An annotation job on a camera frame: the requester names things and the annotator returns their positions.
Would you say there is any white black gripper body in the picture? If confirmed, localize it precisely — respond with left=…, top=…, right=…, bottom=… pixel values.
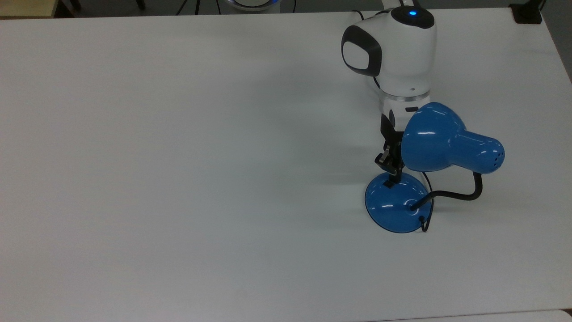
left=380, top=96, right=432, bottom=144

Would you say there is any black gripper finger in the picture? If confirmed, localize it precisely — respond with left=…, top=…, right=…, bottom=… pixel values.
left=374, top=142, right=400, bottom=176
left=392, top=140, right=405, bottom=179

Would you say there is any blue desk lamp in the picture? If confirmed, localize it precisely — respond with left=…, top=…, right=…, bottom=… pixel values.
left=365, top=102, right=506, bottom=234

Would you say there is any black table clamp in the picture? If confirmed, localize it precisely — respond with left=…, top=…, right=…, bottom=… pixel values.
left=509, top=4, right=543, bottom=24

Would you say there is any light wooden board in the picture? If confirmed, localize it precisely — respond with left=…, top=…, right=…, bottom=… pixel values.
left=0, top=0, right=59, bottom=18

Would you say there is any black lamp power cord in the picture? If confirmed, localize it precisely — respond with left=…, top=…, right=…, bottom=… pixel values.
left=352, top=10, right=434, bottom=233

